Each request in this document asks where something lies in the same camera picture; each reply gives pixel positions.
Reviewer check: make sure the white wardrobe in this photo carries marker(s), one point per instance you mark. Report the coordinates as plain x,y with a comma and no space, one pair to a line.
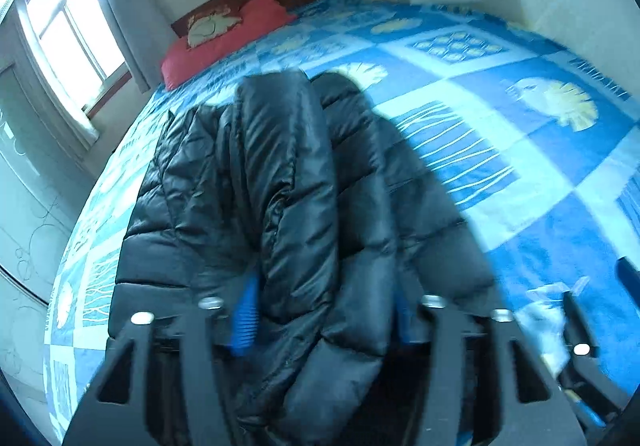
25,236

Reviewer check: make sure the black puffer jacket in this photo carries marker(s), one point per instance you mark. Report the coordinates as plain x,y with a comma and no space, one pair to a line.
280,186

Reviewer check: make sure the window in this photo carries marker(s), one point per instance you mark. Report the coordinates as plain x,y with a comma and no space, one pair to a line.
70,35

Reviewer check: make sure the red pillow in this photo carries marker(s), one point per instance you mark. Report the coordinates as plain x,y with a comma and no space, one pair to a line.
220,40

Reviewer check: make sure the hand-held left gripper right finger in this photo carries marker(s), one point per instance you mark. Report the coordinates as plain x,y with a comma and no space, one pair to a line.
403,323

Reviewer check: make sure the blue patterned bed blanket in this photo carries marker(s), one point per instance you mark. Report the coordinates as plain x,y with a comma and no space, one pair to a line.
500,125

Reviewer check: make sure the clear plastic bag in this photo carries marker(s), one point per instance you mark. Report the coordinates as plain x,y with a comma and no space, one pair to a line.
542,321

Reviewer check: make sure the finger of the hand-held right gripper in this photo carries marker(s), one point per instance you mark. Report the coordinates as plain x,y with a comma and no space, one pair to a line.
582,351
629,273

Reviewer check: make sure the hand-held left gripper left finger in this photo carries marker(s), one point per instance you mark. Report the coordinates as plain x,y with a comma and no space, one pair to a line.
245,321

